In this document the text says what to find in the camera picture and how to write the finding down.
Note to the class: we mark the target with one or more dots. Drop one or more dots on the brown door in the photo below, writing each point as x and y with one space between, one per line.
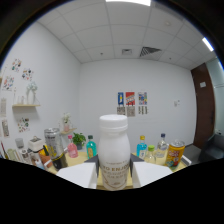
203 106

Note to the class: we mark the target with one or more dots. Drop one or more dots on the wooden wall shelf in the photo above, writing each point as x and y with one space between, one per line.
26 105

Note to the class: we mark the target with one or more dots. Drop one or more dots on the blue bottle yellow cap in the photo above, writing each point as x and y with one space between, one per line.
141 150

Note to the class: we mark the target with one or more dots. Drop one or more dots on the ceiling air vent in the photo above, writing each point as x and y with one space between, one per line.
150 51

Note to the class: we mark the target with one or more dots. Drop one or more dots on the small square ceiling vent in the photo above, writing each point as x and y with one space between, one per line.
127 52

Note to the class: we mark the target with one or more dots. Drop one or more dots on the yellow printed can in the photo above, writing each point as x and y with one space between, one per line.
174 155

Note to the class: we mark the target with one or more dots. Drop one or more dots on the clear bottle blue cap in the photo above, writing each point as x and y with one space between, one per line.
162 146

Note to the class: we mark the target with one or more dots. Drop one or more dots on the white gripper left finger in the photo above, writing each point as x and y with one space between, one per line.
76 173

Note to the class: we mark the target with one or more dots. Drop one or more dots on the white milk bottle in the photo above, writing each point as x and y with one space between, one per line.
114 150

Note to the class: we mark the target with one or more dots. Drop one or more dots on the blue wall poster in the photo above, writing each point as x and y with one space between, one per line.
120 99

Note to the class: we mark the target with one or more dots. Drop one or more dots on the black chair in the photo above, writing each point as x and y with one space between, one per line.
213 150

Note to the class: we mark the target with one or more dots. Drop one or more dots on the black silver tall can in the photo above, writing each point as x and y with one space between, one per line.
56 146

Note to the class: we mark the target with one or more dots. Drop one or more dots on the white frame wooden shelf rack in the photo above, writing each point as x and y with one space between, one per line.
78 160

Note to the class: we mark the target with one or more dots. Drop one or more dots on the white rice cooker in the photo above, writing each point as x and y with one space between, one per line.
35 144

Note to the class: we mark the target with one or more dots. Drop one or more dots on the clear bottle green cap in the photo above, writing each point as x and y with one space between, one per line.
151 156

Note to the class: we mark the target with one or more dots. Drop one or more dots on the white vase with flowers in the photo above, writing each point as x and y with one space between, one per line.
31 93

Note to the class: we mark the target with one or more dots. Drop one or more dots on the multicolour wall poster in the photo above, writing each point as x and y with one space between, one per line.
142 98

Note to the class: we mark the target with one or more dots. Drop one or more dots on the small teal bottle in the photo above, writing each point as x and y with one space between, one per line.
91 150

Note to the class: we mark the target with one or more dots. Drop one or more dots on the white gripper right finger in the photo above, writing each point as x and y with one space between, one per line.
151 172

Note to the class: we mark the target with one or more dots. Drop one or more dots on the red wall poster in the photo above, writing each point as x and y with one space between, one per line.
130 99

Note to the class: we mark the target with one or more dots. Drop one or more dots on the small pink bottle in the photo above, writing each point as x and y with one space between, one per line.
72 150

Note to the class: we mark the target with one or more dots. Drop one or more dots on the green potted plant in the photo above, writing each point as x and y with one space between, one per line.
79 139

